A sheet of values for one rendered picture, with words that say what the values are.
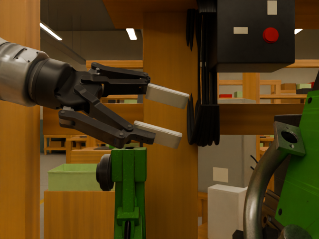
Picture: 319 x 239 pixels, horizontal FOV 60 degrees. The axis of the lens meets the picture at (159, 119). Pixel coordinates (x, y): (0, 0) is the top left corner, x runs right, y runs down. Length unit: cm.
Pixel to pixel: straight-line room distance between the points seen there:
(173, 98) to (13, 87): 24
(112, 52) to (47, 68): 1043
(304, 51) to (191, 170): 1126
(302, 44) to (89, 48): 798
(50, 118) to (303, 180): 65
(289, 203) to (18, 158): 62
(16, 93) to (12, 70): 3
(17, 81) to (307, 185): 42
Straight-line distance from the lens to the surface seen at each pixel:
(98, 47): 1101
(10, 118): 79
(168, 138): 40
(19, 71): 44
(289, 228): 39
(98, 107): 41
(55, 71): 43
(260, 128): 84
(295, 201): 45
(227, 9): 66
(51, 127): 84
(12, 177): 80
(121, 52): 1080
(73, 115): 40
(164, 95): 46
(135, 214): 57
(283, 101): 797
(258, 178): 51
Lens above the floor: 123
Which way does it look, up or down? level
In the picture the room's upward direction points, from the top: straight up
